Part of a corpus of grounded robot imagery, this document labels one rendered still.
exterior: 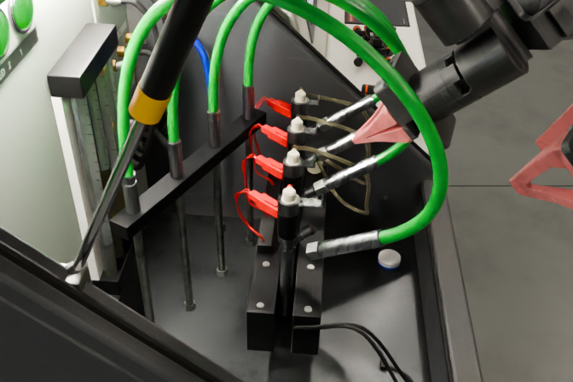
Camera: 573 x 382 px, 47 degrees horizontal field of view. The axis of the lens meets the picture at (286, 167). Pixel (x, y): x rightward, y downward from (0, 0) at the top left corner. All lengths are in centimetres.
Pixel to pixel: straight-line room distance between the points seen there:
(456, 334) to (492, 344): 128
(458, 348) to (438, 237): 22
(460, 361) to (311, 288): 22
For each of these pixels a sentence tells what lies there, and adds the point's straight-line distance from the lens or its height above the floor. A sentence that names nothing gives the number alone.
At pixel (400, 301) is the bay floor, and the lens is 113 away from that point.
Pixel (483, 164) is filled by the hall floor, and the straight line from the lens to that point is 295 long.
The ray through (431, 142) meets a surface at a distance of 59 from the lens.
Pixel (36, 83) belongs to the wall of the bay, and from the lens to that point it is 77.
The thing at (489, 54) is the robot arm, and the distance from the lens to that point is 66.
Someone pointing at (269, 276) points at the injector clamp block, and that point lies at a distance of 93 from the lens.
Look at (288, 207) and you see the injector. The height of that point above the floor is 113.
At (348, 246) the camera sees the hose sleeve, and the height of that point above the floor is 117.
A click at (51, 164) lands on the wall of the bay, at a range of 82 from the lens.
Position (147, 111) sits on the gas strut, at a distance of 37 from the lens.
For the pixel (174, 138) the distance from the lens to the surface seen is 88.
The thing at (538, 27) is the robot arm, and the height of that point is 140.
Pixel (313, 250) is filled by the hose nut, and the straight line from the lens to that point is 73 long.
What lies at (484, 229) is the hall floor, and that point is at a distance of 261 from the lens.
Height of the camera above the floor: 165
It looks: 37 degrees down
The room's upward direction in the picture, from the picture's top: 2 degrees clockwise
